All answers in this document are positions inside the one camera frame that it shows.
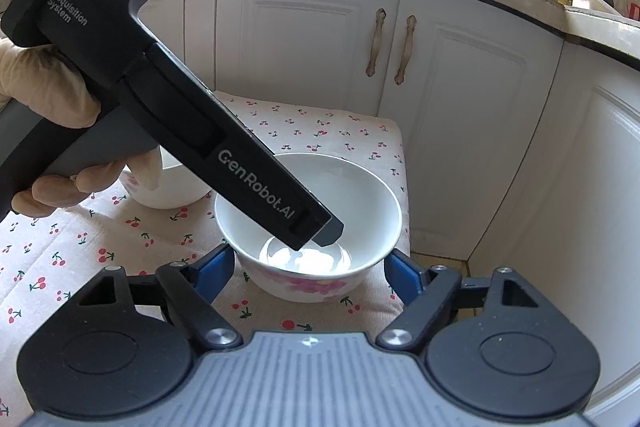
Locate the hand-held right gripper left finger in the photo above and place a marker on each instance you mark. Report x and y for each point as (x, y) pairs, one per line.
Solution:
(217, 269)

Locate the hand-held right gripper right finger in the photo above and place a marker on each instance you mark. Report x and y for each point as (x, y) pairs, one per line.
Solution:
(405, 277)

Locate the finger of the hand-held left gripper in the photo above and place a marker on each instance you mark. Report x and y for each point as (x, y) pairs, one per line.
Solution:
(327, 229)

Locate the white bowl pink flowers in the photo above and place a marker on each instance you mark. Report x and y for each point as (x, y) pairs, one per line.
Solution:
(365, 207)

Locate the person's left hand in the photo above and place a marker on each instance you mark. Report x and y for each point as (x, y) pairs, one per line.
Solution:
(45, 82)

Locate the white cabinet door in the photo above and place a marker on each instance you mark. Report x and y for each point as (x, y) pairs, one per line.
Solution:
(575, 232)
(185, 37)
(475, 107)
(300, 57)

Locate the white ceramic bowl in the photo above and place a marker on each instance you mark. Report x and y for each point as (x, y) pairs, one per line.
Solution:
(175, 192)

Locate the cherry print tablecloth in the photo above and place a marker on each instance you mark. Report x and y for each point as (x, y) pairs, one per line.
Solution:
(75, 257)

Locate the white plastic tray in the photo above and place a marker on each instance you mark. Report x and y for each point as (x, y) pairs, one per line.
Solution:
(605, 14)

